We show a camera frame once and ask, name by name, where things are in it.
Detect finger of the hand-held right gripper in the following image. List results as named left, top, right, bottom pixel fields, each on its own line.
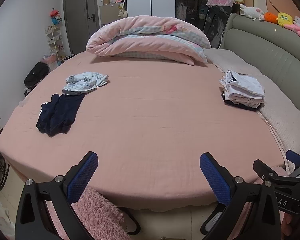
left=253, top=159, right=290, bottom=180
left=286, top=150, right=300, bottom=168

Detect white shelf rack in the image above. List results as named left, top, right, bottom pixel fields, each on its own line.
left=45, top=25, right=67, bottom=61

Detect white bunny plush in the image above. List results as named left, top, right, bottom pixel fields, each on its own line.
left=240, top=4, right=265, bottom=21

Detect pink bed sheet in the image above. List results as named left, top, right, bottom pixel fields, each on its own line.
left=0, top=47, right=290, bottom=210

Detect pink fuzzy robe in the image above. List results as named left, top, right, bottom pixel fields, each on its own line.
left=71, top=187, right=131, bottom=240

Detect dark folded garment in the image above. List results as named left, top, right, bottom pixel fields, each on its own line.
left=222, top=94, right=259, bottom=112

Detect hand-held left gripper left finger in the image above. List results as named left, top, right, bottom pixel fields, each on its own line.
left=15, top=151, right=99, bottom=240

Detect grey-green upholstered headboard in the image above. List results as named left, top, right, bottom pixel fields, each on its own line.
left=220, top=12, right=300, bottom=120

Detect pink folded quilt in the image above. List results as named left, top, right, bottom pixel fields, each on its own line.
left=86, top=15, right=212, bottom=67

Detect navy blue pants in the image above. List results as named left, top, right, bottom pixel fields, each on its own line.
left=36, top=94, right=85, bottom=137

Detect orange carrot plush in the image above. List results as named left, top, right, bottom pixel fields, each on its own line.
left=264, top=12, right=279, bottom=24

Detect red and blue plush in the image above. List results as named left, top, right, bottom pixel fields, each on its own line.
left=50, top=9, right=63, bottom=26

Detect yellow plush toy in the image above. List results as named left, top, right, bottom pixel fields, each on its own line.
left=277, top=12, right=294, bottom=27

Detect black bag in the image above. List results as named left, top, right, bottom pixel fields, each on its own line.
left=24, top=62, right=50, bottom=90

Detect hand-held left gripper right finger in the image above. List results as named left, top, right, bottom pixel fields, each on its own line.
left=199, top=152, right=283, bottom=240

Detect dark glass cabinet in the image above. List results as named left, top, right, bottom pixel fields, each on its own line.
left=175, top=0, right=232, bottom=48

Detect stack of folded white clothes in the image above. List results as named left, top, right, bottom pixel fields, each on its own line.
left=219, top=69, right=265, bottom=109

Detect grey door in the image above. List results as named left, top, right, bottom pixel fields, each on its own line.
left=62, top=0, right=101, bottom=55

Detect light blue printed garment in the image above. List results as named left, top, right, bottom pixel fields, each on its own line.
left=62, top=71, right=110, bottom=97

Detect black slipper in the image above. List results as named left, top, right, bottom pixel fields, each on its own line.
left=200, top=211, right=225, bottom=233
left=122, top=206, right=141, bottom=233

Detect beige small cabinet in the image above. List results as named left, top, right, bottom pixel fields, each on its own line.
left=99, top=3, right=127, bottom=30

